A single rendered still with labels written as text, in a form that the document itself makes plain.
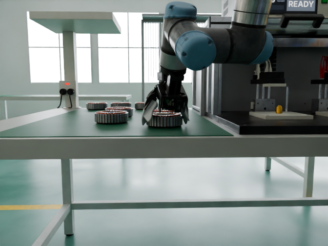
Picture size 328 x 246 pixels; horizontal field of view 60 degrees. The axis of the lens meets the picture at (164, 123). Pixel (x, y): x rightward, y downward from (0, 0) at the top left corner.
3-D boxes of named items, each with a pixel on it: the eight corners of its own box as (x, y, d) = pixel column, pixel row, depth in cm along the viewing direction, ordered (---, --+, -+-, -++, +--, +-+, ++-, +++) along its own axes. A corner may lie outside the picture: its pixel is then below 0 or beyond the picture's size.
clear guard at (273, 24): (346, 35, 77) (348, 12, 76) (258, 35, 76) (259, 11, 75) (289, 51, 109) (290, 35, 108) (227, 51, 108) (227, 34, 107)
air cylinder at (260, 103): (274, 113, 107) (275, 98, 106) (255, 113, 106) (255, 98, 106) (269, 112, 112) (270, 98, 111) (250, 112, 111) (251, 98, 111)
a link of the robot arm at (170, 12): (170, 9, 61) (161, -2, 67) (164, 57, 67) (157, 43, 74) (204, 10, 62) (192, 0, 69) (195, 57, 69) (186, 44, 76)
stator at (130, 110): (105, 118, 108) (105, 108, 108) (105, 115, 119) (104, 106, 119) (134, 117, 111) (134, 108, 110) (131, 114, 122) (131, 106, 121)
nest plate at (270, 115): (313, 119, 88) (313, 115, 87) (265, 119, 87) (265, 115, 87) (290, 114, 102) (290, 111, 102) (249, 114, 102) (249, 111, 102)
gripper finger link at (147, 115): (136, 130, 81) (155, 107, 77) (134, 118, 85) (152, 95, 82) (145, 134, 82) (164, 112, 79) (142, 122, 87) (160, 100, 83)
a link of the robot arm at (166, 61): (158, 44, 74) (188, 44, 75) (156, 60, 76) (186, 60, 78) (163, 55, 68) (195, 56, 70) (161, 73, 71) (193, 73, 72)
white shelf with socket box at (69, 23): (114, 113, 133) (112, 11, 127) (34, 113, 132) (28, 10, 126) (122, 108, 168) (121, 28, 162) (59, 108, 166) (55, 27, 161)
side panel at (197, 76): (207, 115, 120) (209, 37, 116) (200, 115, 120) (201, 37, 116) (197, 110, 148) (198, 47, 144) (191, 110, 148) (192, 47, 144)
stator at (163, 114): (186, 127, 83) (187, 114, 83) (149, 128, 81) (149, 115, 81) (177, 123, 94) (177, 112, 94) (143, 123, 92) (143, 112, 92)
